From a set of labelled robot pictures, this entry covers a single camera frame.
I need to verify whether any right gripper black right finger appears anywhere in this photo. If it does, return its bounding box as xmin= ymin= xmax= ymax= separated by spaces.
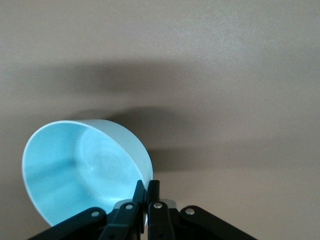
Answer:
xmin=146 ymin=179 xmax=259 ymax=240

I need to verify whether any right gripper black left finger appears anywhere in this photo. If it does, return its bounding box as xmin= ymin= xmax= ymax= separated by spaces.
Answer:
xmin=26 ymin=179 xmax=146 ymax=240

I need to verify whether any light blue plastic bowl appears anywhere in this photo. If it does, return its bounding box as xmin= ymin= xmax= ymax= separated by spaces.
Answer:
xmin=21 ymin=119 xmax=154 ymax=228

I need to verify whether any brown table cover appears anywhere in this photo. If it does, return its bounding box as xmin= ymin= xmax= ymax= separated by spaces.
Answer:
xmin=0 ymin=0 xmax=320 ymax=240

